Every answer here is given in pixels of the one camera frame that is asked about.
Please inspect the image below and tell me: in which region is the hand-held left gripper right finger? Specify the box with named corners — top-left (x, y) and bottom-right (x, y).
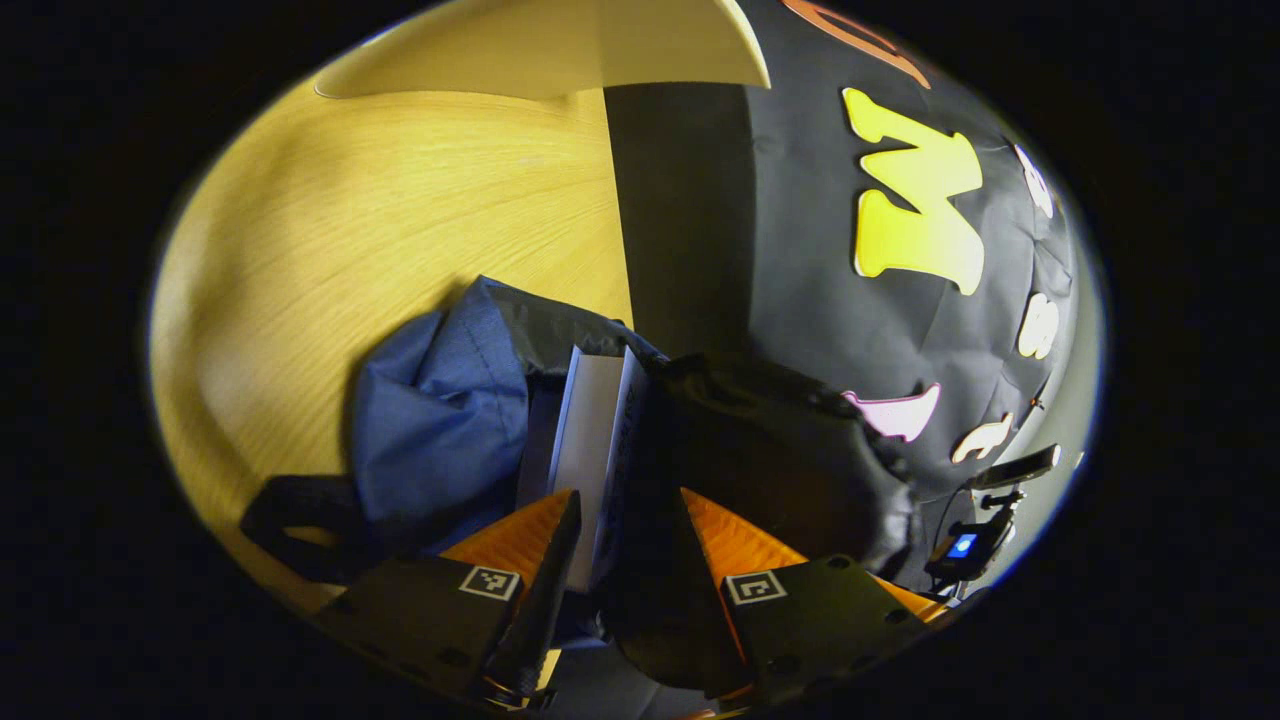
top-left (670, 487), bottom-right (951, 706)

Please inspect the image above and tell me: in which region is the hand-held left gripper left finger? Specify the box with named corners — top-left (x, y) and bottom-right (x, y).
top-left (315, 488), bottom-right (583, 711)

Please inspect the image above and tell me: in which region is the grey book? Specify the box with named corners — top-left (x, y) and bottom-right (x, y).
top-left (517, 345), bottom-right (653, 593)

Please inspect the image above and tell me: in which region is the blue schoolbag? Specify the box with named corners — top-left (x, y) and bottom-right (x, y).
top-left (240, 275), bottom-right (921, 701)

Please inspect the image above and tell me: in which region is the white bookshelf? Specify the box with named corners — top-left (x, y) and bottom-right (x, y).
top-left (315, 0), bottom-right (773, 101)

